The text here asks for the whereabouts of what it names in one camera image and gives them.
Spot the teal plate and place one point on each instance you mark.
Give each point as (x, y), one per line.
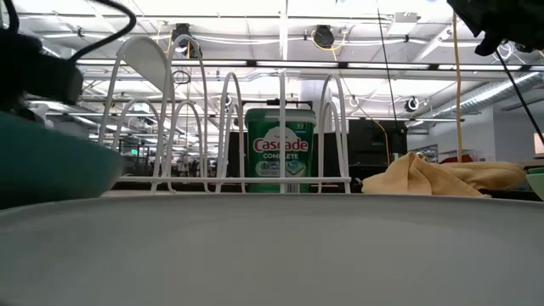
(51, 161)

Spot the grey plate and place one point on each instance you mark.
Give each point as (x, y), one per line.
(272, 255)

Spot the black and white ceiling reel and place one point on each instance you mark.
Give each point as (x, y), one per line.
(411, 104)

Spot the yellow cloth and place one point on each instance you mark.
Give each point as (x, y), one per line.
(425, 178)

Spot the black cabinet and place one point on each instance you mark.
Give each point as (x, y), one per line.
(376, 142)

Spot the green Cascade detergent tub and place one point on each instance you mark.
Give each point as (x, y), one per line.
(263, 146)

